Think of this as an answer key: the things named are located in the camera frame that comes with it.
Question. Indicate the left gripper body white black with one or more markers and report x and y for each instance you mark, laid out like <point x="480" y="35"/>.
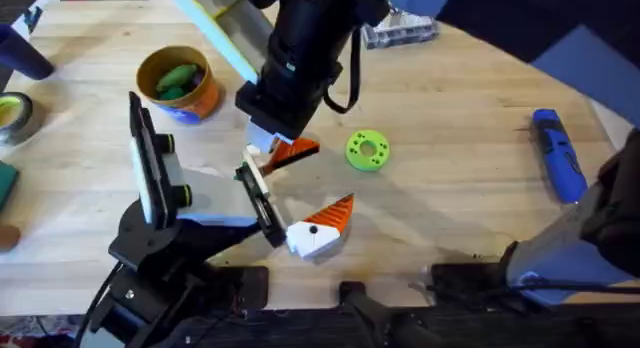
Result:
<point x="215" y="198"/>

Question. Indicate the brown round disc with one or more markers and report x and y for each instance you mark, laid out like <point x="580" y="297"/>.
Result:
<point x="7" y="238"/>

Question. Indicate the black rail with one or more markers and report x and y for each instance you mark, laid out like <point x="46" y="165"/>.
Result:
<point x="300" y="333"/>

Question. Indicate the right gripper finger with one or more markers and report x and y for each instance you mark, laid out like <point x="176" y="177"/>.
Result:
<point x="284" y="138"/>
<point x="260" y="136"/>

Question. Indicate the clear box of parts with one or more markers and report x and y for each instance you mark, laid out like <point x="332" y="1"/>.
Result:
<point x="400" y="30"/>

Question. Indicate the left wrist upright black plate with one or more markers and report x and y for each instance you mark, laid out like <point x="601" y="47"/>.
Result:
<point x="147" y="163"/>

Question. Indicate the green disc with holes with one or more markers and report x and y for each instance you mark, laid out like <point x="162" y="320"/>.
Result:
<point x="356" y="160"/>

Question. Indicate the orange tub with green toys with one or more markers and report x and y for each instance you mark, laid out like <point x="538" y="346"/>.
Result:
<point x="192" y="100"/>

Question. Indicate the white paper card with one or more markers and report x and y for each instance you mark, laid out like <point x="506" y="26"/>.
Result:
<point x="35" y="13"/>

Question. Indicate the blue electric screwdriver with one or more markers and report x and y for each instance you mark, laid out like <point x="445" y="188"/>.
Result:
<point x="560" y="158"/>

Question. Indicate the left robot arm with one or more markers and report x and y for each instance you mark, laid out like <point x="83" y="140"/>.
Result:
<point x="150" y="248"/>

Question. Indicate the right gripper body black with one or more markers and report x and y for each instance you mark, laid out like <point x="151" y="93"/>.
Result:
<point x="305" y="53"/>

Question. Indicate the right wrist upright pale plate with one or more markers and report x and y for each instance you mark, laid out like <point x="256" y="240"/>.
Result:
<point x="235" y="28"/>

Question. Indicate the grey tape roll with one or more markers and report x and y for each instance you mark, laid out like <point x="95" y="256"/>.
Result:
<point x="24" y="120"/>

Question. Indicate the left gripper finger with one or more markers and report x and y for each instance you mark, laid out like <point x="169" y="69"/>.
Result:
<point x="315" y="235"/>
<point x="256" y="163"/>

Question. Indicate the orange ribbed wedge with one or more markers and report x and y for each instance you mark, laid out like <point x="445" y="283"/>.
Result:
<point x="295" y="153"/>

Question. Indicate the dark blue cylinder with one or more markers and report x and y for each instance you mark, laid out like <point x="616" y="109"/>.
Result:
<point x="22" y="55"/>

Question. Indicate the green box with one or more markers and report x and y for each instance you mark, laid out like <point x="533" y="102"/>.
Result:
<point x="6" y="185"/>

